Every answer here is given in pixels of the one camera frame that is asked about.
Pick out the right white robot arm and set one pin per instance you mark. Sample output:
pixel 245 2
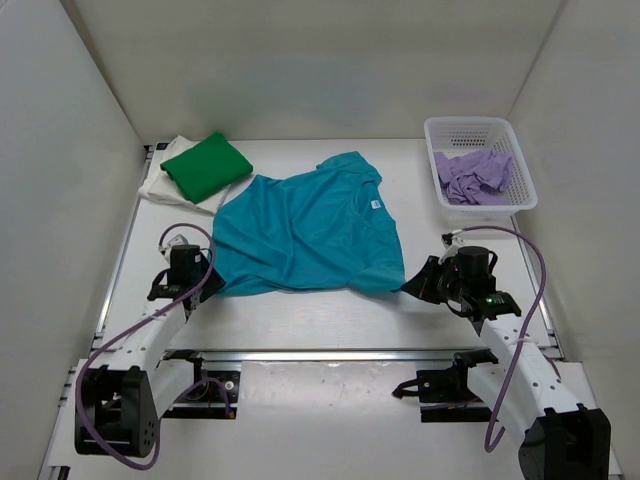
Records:
pixel 559 437

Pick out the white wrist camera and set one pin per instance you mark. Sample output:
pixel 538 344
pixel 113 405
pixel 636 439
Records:
pixel 452 242
pixel 177 240

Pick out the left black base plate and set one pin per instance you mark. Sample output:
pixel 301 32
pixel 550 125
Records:
pixel 186 385

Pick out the teal t-shirt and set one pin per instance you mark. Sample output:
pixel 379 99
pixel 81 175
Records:
pixel 326 229

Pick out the folded white t-shirt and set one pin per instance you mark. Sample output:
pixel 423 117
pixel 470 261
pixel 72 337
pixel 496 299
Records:
pixel 160 189

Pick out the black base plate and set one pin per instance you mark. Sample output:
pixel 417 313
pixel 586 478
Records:
pixel 444 395
pixel 186 385

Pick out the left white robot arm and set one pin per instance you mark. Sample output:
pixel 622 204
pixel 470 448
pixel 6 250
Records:
pixel 123 391

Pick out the folded green t-shirt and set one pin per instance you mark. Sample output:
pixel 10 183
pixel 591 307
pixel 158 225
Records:
pixel 206 168

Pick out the white plastic basket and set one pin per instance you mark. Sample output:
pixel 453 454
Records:
pixel 460 135

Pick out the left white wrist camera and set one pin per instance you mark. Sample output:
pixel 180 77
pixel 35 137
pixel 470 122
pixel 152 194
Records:
pixel 177 240

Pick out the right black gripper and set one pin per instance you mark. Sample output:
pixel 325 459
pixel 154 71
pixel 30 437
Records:
pixel 421 285

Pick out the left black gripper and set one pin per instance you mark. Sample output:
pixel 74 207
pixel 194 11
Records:
pixel 215 283

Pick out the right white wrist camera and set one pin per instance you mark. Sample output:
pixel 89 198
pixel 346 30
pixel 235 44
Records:
pixel 452 242

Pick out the crumpled lilac t-shirt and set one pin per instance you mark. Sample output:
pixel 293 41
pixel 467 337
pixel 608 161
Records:
pixel 478 178

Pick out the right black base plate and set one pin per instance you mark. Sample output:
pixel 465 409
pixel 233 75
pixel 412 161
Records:
pixel 444 395

